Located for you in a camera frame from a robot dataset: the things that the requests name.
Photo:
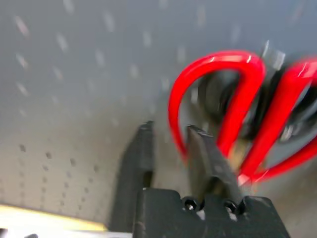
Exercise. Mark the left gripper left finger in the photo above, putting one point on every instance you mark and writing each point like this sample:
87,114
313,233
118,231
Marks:
133,168

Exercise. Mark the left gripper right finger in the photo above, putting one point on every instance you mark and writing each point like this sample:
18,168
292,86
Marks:
208,158

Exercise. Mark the grey metal pegboard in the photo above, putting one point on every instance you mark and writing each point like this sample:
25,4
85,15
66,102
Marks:
74,74

